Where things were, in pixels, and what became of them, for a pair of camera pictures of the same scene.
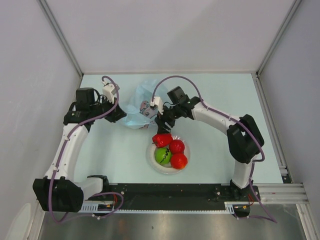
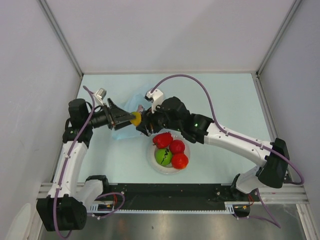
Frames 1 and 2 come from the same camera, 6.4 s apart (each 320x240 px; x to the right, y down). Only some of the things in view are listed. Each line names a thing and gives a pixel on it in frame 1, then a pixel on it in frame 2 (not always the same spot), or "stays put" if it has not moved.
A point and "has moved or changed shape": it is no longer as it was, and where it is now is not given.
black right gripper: [160, 120] → [148, 114]
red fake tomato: [178, 161] stays put
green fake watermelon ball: [163, 156] stays put
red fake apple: [177, 146] stays put
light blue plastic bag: [139, 114] has moved or changed shape
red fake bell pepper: [162, 140] stays put
